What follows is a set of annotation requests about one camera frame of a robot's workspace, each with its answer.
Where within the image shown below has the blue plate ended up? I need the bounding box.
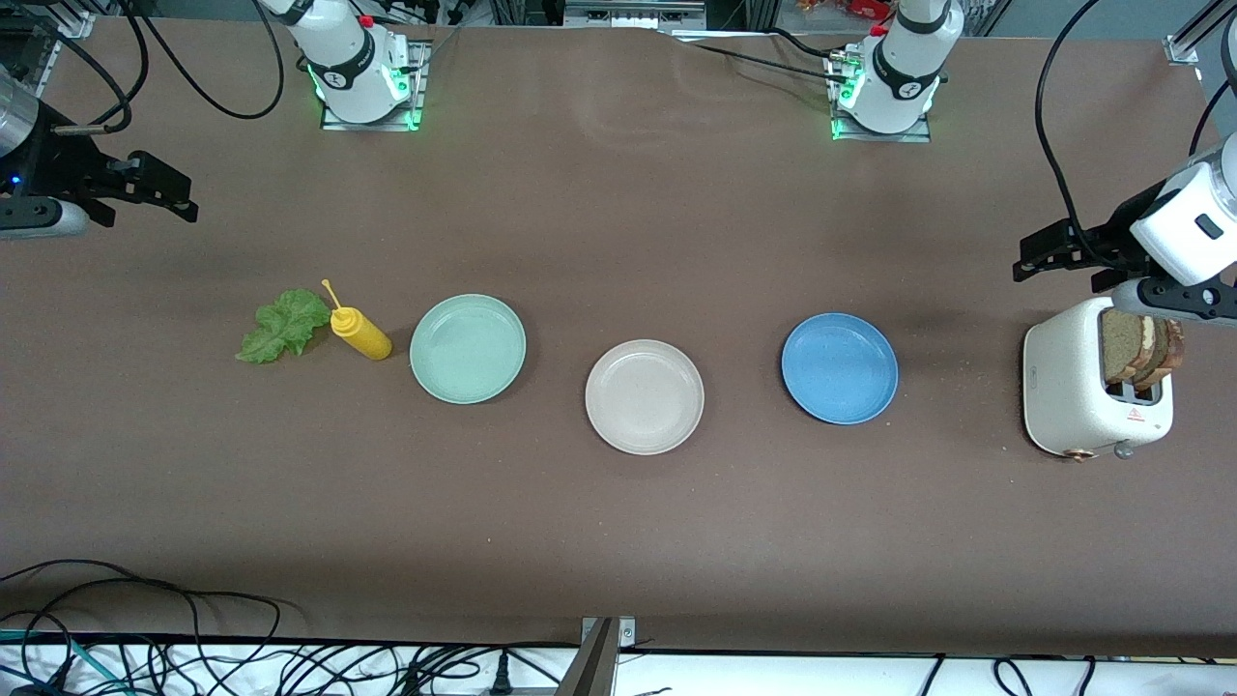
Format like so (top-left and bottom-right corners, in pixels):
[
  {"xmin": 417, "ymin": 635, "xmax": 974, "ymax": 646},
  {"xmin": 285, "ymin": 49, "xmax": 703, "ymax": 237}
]
[{"xmin": 781, "ymin": 311, "xmax": 900, "ymax": 426}]

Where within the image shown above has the brown bread slice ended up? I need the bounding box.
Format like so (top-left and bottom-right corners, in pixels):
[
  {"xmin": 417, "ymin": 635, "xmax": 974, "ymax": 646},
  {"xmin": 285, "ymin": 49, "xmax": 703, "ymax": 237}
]
[
  {"xmin": 1138, "ymin": 317, "xmax": 1187, "ymax": 392},
  {"xmin": 1100, "ymin": 307, "xmax": 1157, "ymax": 386}
]

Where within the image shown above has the long aluminium edge rail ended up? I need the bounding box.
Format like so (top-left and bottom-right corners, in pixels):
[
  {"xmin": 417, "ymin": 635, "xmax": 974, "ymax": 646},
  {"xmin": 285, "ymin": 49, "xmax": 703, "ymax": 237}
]
[{"xmin": 19, "ymin": 10, "xmax": 98, "ymax": 112}]

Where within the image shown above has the yellow mustard squeeze bottle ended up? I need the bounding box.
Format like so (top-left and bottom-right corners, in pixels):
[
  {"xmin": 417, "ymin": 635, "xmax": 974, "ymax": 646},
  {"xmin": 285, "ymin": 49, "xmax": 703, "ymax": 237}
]
[{"xmin": 321, "ymin": 278, "xmax": 394, "ymax": 362}]

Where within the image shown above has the black looping arm cable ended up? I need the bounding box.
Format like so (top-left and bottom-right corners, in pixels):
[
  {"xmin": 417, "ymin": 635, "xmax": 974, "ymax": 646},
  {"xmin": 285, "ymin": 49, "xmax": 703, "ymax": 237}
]
[{"xmin": 135, "ymin": 0, "xmax": 287, "ymax": 122}]

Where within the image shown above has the teal cable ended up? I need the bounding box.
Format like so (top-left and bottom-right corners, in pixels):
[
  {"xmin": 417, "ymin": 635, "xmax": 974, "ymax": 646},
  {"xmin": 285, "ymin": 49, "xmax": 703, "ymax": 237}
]
[{"xmin": 0, "ymin": 628, "xmax": 131, "ymax": 696}]

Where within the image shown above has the beige plate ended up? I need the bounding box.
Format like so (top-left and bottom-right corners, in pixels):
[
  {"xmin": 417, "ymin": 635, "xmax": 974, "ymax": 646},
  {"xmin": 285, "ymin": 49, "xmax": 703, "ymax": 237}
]
[{"xmin": 584, "ymin": 338, "xmax": 705, "ymax": 456}]

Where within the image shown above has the black cable with brass plug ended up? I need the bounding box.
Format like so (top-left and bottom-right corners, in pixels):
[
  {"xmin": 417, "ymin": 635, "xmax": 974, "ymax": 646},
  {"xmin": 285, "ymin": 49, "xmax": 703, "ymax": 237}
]
[{"xmin": 39, "ymin": 0, "xmax": 151, "ymax": 136}]

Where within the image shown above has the black base cable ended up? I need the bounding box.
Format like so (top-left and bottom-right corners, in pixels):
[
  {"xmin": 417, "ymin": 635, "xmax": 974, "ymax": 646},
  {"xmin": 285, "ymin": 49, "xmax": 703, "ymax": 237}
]
[
  {"xmin": 768, "ymin": 26, "xmax": 845, "ymax": 63},
  {"xmin": 688, "ymin": 42, "xmax": 840, "ymax": 83}
]

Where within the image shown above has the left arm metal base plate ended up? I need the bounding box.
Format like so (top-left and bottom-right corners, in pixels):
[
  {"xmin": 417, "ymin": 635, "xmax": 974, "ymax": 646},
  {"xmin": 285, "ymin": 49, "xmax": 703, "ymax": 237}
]
[{"xmin": 826, "ymin": 53, "xmax": 934, "ymax": 144}]

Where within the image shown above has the short aluminium profile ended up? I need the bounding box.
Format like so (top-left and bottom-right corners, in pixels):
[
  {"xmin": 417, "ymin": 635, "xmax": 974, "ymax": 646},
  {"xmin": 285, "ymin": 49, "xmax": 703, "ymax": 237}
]
[{"xmin": 1165, "ymin": 0, "xmax": 1237, "ymax": 67}]

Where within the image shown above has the long black table cable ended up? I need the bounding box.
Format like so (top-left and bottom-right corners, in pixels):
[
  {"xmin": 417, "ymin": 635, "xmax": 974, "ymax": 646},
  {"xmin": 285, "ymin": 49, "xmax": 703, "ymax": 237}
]
[{"xmin": 0, "ymin": 559, "xmax": 310, "ymax": 696}]

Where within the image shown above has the green lettuce leaf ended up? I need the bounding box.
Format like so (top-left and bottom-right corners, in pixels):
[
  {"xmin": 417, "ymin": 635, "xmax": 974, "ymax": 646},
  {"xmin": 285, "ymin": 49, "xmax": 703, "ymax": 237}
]
[{"xmin": 235, "ymin": 288, "xmax": 332, "ymax": 365}]

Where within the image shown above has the white toaster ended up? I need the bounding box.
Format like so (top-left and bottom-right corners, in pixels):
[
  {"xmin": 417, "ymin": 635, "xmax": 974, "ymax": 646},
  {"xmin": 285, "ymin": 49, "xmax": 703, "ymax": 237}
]
[{"xmin": 1022, "ymin": 296, "xmax": 1175, "ymax": 463}]

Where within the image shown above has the grey power strip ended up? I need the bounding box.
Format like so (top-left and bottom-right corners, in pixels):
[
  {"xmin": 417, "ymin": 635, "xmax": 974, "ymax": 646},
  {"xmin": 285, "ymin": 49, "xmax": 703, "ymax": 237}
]
[{"xmin": 563, "ymin": 0, "xmax": 708, "ymax": 30}]

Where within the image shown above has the red package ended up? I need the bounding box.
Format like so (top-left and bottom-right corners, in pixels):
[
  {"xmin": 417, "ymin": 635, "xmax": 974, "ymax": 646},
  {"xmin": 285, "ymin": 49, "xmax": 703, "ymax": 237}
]
[{"xmin": 797, "ymin": 0, "xmax": 895, "ymax": 22}]

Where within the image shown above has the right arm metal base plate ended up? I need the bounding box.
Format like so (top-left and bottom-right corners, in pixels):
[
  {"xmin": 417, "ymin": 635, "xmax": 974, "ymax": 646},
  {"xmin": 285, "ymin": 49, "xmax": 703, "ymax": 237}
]
[{"xmin": 319, "ymin": 39, "xmax": 431, "ymax": 131}]

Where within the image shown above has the mint green plate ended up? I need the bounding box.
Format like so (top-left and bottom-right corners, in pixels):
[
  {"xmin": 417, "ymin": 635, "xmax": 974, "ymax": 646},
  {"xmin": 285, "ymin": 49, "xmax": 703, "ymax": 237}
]
[{"xmin": 409, "ymin": 293, "xmax": 528, "ymax": 405}]

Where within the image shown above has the grey metal bracket post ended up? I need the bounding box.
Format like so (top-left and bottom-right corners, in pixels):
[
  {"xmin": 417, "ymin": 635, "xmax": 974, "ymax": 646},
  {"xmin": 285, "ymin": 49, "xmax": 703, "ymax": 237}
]
[{"xmin": 556, "ymin": 616, "xmax": 637, "ymax": 696}]

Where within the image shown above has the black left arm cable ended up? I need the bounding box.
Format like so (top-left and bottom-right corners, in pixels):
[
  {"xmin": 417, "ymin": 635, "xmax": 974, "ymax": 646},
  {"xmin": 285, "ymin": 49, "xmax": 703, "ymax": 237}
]
[{"xmin": 1035, "ymin": 0, "xmax": 1108, "ymax": 264}]

